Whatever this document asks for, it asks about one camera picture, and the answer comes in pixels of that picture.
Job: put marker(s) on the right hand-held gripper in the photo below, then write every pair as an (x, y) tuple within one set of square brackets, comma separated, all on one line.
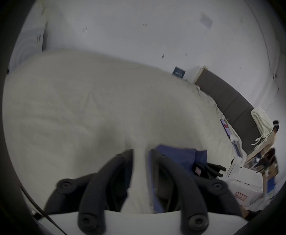
[(247, 182)]

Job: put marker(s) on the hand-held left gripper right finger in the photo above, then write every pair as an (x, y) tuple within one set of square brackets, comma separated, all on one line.
[(189, 194)]

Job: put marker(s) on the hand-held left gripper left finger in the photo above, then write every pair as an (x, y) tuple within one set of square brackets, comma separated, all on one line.
[(94, 194)]

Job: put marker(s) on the dark blue shirt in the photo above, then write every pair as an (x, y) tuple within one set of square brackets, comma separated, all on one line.
[(182, 157)]

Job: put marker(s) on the small white device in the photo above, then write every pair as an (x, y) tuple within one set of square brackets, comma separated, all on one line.
[(233, 138)]

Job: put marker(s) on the phone with lit screen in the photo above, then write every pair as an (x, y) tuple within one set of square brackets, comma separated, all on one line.
[(225, 126)]

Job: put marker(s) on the white knitted blanket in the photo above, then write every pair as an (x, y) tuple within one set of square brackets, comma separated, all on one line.
[(261, 121)]

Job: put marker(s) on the dark grey padded headboard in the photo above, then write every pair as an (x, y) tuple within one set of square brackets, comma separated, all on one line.
[(227, 99)]

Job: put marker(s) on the bed with beige sheet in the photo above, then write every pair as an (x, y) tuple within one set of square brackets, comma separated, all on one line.
[(71, 106)]

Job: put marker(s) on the dark blue box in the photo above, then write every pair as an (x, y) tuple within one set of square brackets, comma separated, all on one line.
[(179, 71)]

